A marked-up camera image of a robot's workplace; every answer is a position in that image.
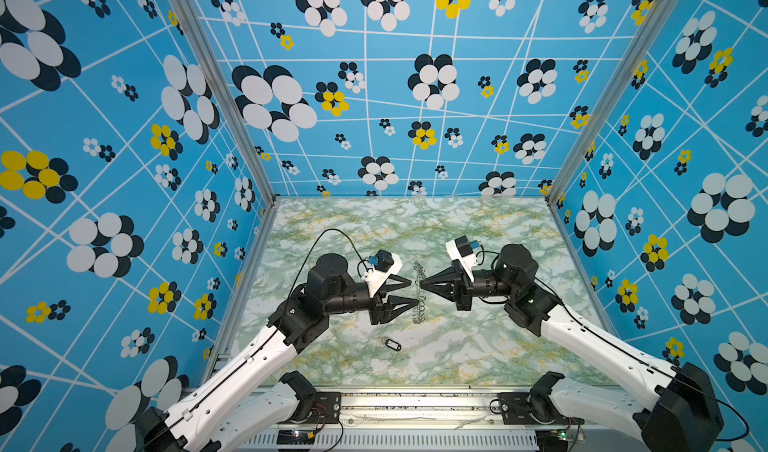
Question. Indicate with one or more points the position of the aluminium front rail frame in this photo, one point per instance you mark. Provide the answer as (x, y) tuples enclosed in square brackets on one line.
[(414, 419)]

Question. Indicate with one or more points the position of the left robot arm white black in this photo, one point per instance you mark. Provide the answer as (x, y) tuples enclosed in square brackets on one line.
[(298, 321)]

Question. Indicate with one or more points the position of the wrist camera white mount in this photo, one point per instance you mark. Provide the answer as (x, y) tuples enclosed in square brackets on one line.
[(464, 250), (385, 265)]

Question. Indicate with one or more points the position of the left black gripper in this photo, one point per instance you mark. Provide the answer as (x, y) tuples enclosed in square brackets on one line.
[(386, 309)]

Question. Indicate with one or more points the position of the left green circuit board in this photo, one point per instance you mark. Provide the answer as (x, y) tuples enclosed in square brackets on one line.
[(303, 438)]

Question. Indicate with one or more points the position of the green circuit board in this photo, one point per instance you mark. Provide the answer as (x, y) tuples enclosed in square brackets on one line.
[(552, 441), (303, 438)]

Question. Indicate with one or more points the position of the black key tag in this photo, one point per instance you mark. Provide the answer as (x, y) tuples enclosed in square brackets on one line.
[(393, 345)]

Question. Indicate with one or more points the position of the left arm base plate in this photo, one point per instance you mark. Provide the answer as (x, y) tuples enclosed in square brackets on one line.
[(323, 407)]

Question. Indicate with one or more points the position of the left aluminium corner post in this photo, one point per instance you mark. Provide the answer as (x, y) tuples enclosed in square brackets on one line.
[(204, 54)]

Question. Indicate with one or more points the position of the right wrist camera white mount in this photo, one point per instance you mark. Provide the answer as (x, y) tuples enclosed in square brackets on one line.
[(464, 250)]

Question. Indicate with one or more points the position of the right green circuit board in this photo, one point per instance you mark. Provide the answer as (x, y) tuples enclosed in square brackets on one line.
[(552, 441)]

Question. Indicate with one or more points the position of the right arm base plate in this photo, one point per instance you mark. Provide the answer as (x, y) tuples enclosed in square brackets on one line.
[(515, 409)]

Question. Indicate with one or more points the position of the right aluminium corner post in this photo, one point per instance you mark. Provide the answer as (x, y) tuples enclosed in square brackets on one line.
[(635, 53)]

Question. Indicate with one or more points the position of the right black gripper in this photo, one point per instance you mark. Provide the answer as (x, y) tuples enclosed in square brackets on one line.
[(463, 287)]

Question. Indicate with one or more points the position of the aluminium corner post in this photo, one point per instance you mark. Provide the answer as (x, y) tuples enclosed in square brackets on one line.
[(204, 54), (635, 53)]

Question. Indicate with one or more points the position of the metal keyring disc with rings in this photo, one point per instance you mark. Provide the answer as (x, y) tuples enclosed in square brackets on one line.
[(419, 315)]

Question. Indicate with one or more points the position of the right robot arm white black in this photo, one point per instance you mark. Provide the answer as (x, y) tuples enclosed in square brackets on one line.
[(533, 306)]

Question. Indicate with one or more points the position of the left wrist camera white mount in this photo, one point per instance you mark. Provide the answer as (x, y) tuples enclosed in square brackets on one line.
[(385, 265)]

